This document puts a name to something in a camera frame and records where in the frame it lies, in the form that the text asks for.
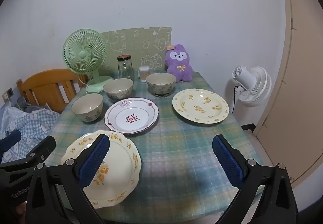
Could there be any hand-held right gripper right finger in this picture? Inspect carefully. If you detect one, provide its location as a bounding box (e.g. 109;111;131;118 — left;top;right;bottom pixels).
212;134;297;224

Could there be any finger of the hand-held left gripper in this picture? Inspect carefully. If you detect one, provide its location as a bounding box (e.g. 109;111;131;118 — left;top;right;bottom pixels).
0;130;22;155
0;135;56;171

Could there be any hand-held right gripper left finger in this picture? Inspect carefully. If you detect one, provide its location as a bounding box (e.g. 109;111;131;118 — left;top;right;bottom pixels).
25;134;111;224

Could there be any yellow floral plate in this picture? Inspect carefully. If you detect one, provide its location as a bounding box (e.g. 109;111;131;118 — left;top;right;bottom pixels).
61;130;142;209
172;89;230;124

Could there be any beige bowl with leaf print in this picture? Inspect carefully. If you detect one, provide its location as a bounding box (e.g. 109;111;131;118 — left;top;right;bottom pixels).
71;93;104;123
103;78;134;102
146;73;177;97

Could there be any white plate with red print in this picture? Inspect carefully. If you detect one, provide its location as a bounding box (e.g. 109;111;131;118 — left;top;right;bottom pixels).
104;98;159;135

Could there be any blue checkered blanket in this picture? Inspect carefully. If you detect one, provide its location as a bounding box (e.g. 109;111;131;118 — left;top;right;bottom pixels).
0;104;61;164

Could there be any wooden chair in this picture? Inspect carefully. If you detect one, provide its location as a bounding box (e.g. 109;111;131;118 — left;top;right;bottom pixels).
16;69;89;115

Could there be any white fan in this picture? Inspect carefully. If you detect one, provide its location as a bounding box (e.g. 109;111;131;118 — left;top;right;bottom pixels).
232;66;272;108

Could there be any glass jar with dark lid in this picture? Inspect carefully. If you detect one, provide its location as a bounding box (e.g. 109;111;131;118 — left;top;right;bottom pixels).
117;55;133;80

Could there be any clear cotton swab container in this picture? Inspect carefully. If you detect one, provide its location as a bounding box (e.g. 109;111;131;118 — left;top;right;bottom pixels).
139;65;150;82

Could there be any green desk fan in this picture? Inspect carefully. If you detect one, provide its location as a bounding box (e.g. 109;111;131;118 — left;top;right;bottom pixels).
63;28;114;94

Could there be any beige door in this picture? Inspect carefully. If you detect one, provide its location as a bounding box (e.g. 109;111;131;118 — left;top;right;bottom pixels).
252;0;323;189

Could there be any purple plush bunny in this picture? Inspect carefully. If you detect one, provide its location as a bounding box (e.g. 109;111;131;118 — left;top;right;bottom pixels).
165;44;193;82

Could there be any green printed board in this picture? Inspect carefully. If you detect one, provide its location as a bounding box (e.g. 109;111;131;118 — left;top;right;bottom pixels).
100;26;172;75

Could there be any wall outlet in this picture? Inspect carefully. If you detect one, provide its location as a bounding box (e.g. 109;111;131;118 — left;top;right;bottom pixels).
2;88;14;101

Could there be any black fan cable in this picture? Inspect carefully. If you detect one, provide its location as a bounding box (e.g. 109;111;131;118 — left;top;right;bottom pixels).
232;85;239;113

